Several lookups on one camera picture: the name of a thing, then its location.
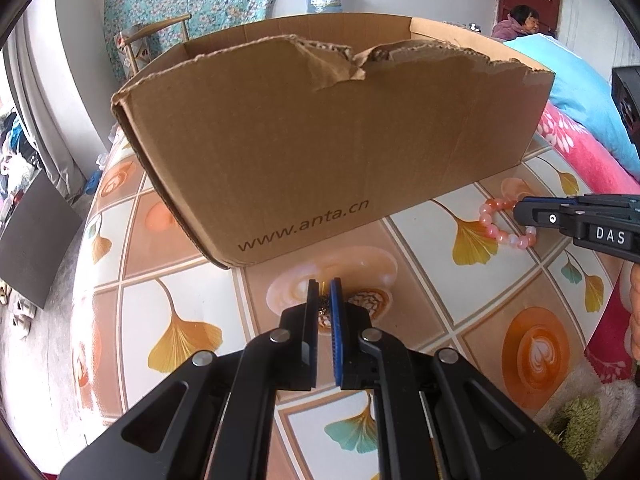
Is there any wooden chair black seat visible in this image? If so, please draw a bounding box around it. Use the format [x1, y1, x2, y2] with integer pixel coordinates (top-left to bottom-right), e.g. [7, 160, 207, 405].
[120, 14, 193, 78]

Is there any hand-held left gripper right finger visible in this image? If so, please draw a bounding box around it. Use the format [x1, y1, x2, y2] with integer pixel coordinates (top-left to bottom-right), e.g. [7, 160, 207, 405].
[329, 278, 586, 480]

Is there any pink orange bead bracelet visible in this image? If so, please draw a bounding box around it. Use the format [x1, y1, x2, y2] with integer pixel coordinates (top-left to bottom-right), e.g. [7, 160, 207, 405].
[479, 199, 538, 252]

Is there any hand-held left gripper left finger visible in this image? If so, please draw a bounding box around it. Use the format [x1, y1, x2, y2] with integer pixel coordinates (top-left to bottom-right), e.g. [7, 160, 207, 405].
[59, 279, 321, 480]

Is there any pile of clothes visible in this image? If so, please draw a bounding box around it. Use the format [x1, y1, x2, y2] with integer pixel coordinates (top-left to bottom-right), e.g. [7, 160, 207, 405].
[0, 110, 43, 211]

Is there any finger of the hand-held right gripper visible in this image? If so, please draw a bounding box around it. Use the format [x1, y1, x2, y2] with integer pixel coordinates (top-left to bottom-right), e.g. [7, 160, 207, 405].
[514, 200, 640, 262]
[520, 192, 640, 217]

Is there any dark grey board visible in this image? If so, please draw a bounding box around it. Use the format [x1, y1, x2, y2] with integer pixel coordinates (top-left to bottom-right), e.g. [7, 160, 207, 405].
[0, 167, 83, 310]

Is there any grey curtain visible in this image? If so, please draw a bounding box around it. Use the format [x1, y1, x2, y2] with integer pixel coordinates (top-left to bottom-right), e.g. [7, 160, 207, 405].
[2, 25, 88, 206]

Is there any pink floral blanket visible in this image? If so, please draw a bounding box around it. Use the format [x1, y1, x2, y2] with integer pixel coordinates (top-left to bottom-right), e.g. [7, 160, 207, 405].
[532, 100, 640, 376]

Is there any brown cardboard box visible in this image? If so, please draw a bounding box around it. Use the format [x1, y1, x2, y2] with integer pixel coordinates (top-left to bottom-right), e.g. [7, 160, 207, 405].
[111, 12, 556, 271]

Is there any blue plush pillow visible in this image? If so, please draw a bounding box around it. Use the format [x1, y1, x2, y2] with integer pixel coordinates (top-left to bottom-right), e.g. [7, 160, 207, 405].
[502, 34, 640, 181]

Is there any leaf patterned tablecloth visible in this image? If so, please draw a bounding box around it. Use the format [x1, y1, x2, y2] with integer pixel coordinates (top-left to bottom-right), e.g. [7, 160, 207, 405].
[70, 125, 628, 480]

